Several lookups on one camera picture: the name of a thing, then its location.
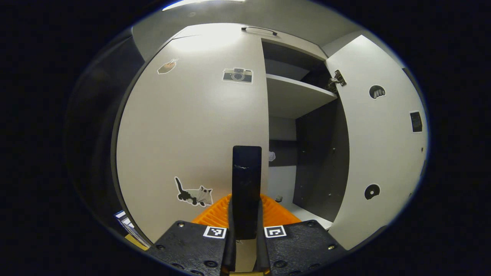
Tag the white cabinet shelf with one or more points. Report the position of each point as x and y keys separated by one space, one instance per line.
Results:
x=295 y=96
x=284 y=69

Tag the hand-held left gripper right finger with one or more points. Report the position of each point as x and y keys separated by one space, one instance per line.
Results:
x=262 y=257

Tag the white cabinet bottom board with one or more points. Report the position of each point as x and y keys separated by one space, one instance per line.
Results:
x=307 y=216

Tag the white cabinet drawer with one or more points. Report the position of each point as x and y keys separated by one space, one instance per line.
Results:
x=291 y=42

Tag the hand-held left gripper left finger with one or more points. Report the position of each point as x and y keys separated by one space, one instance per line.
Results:
x=230 y=257

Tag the white cabinet door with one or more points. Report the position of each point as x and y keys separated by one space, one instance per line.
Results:
x=184 y=126
x=379 y=153

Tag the white double-door shoe cabinet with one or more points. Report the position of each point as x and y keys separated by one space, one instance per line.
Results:
x=318 y=153

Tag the metal door hinge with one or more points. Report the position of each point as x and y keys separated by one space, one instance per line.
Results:
x=338 y=78

